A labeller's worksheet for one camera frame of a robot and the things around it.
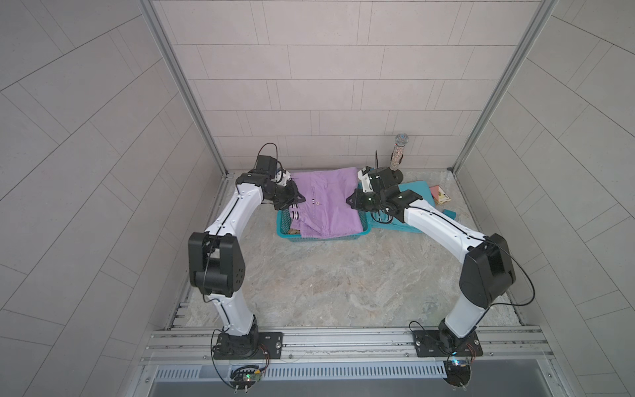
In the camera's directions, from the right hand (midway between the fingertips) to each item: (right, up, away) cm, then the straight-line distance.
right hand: (345, 199), depth 85 cm
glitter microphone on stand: (+21, +21, +6) cm, 30 cm away
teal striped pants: (+11, -6, -15) cm, 20 cm away
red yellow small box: (+42, +1, +21) cm, 47 cm away
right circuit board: (+31, -48, -17) cm, 59 cm away
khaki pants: (-18, -11, 0) cm, 21 cm away
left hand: (-13, +2, +1) cm, 14 cm away
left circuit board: (-28, -47, -20) cm, 58 cm away
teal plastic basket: (-22, -10, +2) cm, 24 cm away
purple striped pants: (-7, -4, +1) cm, 8 cm away
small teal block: (+45, -7, +16) cm, 48 cm away
